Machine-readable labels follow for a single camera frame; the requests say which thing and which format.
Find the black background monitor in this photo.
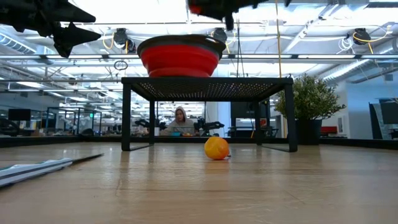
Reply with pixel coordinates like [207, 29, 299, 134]
[8, 108, 32, 122]

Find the red collapsible bowl grey rim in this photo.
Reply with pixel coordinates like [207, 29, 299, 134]
[137, 34, 227, 78]

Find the table knife teal-white handle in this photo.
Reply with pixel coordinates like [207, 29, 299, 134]
[0, 152, 105, 187]

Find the person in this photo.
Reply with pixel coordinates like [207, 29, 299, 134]
[159, 106, 198, 137]

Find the black hanging cable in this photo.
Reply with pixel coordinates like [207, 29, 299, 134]
[235, 18, 246, 78]

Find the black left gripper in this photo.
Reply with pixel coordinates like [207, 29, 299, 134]
[0, 0, 102, 58]

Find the yellow hanging cable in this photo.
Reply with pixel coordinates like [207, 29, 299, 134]
[274, 0, 283, 78]

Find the potted green artificial plant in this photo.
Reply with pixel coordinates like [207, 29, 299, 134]
[274, 73, 346, 146]

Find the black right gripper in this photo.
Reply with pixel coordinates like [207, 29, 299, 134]
[186, 0, 293, 32]

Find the black ceiling cord reel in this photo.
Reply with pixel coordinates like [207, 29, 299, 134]
[213, 27, 229, 44]
[353, 27, 373, 46]
[112, 27, 137, 54]

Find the black perforated metal shelf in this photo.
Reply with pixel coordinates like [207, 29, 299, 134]
[120, 77, 299, 153]

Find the dark background screen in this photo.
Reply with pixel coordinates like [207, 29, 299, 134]
[368, 101, 398, 126]

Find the black aluminium rig frame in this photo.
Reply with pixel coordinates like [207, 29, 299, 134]
[0, 135, 398, 151]

